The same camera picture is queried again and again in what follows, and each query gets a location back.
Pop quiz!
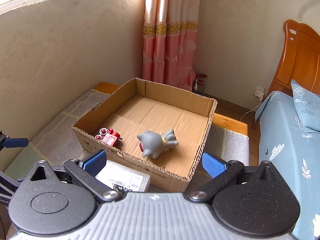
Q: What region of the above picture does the white green labelled box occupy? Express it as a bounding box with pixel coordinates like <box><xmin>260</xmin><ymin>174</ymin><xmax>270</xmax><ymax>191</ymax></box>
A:
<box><xmin>95</xmin><ymin>160</ymin><xmax>150</xmax><ymax>192</ymax></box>

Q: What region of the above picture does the grey checked bench mat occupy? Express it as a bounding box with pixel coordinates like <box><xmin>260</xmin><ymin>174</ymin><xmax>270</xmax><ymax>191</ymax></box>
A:
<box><xmin>5</xmin><ymin>89</ymin><xmax>249</xmax><ymax>180</ymax></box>

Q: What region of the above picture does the red toy engine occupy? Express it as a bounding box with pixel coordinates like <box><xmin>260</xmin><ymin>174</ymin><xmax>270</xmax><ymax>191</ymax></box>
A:
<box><xmin>94</xmin><ymin>127</ymin><xmax>122</xmax><ymax>147</ymax></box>

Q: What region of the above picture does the grey cat figurine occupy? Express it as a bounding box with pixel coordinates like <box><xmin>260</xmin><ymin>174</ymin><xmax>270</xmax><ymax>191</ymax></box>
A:
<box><xmin>137</xmin><ymin>129</ymin><xmax>178</xmax><ymax>159</ymax></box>

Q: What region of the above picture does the blue floral bedsheet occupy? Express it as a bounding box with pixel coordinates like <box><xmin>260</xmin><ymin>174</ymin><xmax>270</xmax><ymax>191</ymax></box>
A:
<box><xmin>255</xmin><ymin>91</ymin><xmax>319</xmax><ymax>239</ymax></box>

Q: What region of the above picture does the open cardboard box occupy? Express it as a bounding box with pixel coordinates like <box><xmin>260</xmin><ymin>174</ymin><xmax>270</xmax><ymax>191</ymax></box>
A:
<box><xmin>73</xmin><ymin>78</ymin><xmax>217</xmax><ymax>192</ymax></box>

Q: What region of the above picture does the blue floral pillow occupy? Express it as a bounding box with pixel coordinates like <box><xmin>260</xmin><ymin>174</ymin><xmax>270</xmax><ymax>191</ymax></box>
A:
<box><xmin>291</xmin><ymin>80</ymin><xmax>320</xmax><ymax>133</ymax></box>

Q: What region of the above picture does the wooden bed headboard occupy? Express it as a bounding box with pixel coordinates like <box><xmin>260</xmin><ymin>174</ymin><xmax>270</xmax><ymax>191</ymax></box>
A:
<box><xmin>266</xmin><ymin>20</ymin><xmax>320</xmax><ymax>96</ymax></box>

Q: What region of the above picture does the pink patterned curtain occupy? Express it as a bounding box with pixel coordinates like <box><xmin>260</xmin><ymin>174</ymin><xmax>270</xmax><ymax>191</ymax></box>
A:
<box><xmin>142</xmin><ymin>0</ymin><xmax>200</xmax><ymax>90</ymax></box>

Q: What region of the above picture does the white charger cable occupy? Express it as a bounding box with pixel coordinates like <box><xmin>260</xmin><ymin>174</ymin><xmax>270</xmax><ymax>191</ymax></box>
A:
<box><xmin>240</xmin><ymin>99</ymin><xmax>262</xmax><ymax>121</ymax></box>

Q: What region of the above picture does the white wall charger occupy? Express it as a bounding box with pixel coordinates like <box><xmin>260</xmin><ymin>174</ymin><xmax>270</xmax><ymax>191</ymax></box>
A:
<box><xmin>254</xmin><ymin>86</ymin><xmax>265</xmax><ymax>102</ymax></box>

